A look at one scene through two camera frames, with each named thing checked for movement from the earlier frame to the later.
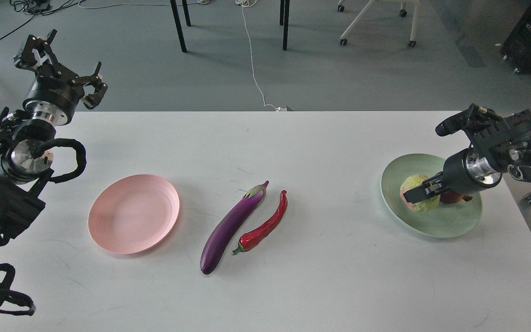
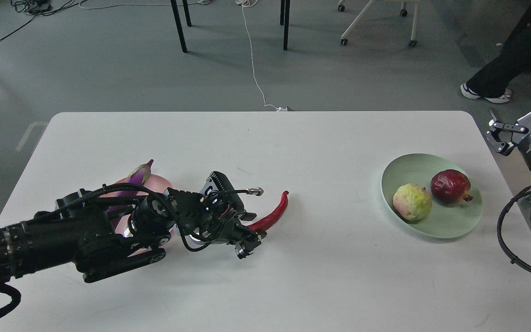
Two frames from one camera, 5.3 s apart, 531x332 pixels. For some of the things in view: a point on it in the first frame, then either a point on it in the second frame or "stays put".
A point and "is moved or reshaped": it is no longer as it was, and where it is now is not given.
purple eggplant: (232, 220) to (139, 177)
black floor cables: (35, 8) stays put
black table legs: (284, 15) stays put
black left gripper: (52, 101) to (213, 216)
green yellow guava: (422, 205) is moved or reshaped
